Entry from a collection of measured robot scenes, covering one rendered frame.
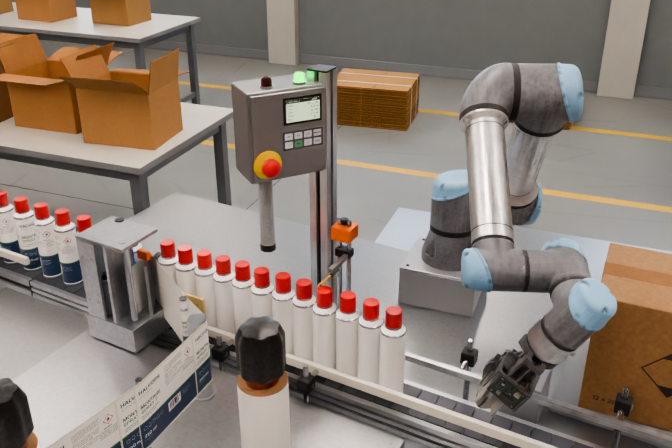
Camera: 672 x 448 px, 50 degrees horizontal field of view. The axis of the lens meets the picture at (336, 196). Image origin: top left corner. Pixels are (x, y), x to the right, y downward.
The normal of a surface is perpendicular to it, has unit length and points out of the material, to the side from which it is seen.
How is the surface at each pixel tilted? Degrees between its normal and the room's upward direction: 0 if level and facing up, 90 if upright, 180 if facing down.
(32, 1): 90
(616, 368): 90
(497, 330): 0
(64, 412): 0
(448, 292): 90
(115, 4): 90
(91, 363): 0
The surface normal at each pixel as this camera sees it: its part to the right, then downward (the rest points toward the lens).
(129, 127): -0.27, 0.40
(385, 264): 0.00, -0.91
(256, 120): 0.44, 0.38
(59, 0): 0.91, 0.18
